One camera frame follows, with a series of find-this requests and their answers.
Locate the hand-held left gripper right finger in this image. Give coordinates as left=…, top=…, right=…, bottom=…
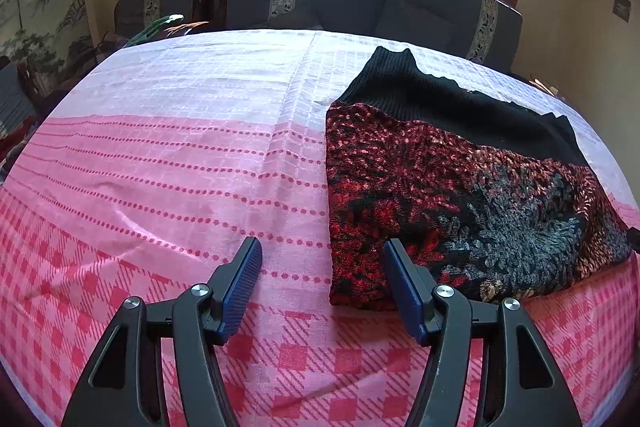
left=382, top=238, right=583, bottom=427

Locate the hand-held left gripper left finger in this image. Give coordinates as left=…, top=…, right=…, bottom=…
left=61, top=237, right=263, bottom=427

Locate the red black patterned knit sweater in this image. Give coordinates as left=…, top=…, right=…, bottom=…
left=325, top=46, right=634, bottom=313

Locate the pink checked bed sheet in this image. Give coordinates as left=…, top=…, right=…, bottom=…
left=0, top=28, right=640, bottom=427

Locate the dark blue cushion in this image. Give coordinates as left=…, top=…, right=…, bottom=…
left=375, top=0, right=457, bottom=44

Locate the green leafy plant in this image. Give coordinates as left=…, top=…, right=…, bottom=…
left=127, top=13, right=210, bottom=48

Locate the landscape wall painting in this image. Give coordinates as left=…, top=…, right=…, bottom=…
left=0, top=0, right=102, bottom=74

